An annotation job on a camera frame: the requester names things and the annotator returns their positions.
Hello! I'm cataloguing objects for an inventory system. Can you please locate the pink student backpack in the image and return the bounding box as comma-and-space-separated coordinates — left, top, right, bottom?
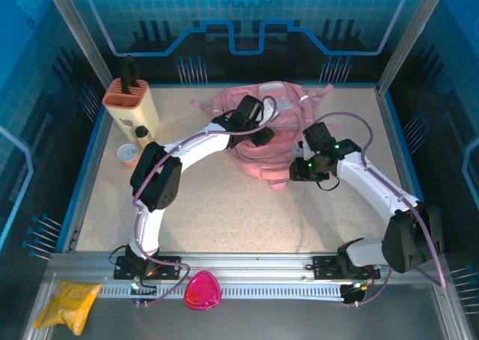
190, 80, 335, 191

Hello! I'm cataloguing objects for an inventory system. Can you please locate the yellow plastic bag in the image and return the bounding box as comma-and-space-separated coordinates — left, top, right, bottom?
33, 279, 103, 336

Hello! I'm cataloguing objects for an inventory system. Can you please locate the small bottle with black cap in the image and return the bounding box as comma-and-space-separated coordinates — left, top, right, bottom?
134, 126, 156, 150

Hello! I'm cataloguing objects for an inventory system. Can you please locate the beige knife block orange top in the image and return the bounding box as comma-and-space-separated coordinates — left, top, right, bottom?
102, 76, 161, 141

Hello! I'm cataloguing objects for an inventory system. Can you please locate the small tape roll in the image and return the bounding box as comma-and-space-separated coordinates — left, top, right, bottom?
116, 142, 144, 170

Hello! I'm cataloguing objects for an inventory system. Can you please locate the black controller board with LEDs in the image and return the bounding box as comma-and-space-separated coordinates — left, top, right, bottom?
129, 275, 158, 306
340, 279, 376, 307

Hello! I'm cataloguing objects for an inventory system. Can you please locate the pink triangular pouch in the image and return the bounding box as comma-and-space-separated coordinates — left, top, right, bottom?
183, 269, 222, 312

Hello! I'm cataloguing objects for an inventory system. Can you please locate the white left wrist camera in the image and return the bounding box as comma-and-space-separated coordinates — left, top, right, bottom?
261, 98, 281, 123

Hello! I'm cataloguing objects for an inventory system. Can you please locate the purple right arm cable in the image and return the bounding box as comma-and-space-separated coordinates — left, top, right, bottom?
316, 111, 447, 307

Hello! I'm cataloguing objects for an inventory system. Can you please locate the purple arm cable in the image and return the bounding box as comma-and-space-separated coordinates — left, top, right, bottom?
132, 96, 280, 307
316, 111, 447, 307

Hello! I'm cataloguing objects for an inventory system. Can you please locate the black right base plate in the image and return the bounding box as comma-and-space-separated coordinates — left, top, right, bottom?
312, 255, 381, 281

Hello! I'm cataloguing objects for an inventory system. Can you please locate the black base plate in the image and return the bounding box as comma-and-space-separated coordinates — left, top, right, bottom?
114, 255, 181, 281
312, 255, 381, 281

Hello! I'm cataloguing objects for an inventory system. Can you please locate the aluminium mounting rail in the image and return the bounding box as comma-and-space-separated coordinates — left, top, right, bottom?
46, 252, 448, 285

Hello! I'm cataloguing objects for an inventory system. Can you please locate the slotted grey cable duct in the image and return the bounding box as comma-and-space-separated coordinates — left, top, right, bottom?
97, 282, 347, 301

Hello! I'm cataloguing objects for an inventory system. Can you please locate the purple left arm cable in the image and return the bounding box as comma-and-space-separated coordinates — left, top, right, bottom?
132, 96, 280, 307

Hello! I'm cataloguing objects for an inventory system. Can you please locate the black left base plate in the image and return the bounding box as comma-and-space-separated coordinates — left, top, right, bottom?
114, 255, 181, 281

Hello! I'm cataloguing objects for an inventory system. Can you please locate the aluminium frame post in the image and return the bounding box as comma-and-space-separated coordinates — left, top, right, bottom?
376, 0, 448, 94
40, 0, 115, 91

